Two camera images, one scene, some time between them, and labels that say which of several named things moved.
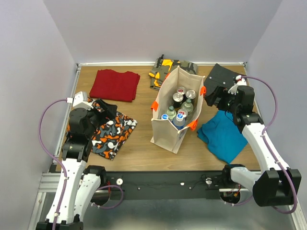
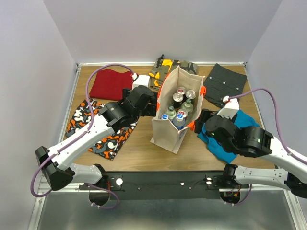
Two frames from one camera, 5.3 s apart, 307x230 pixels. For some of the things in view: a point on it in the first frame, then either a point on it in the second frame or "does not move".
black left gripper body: [96, 120] to [151, 109]
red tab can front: [183, 111] does not move
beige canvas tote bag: [164, 132] does not move
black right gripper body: [228, 100] to [227, 145]
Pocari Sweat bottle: [164, 117] does not move
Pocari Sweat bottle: [179, 121] does not move
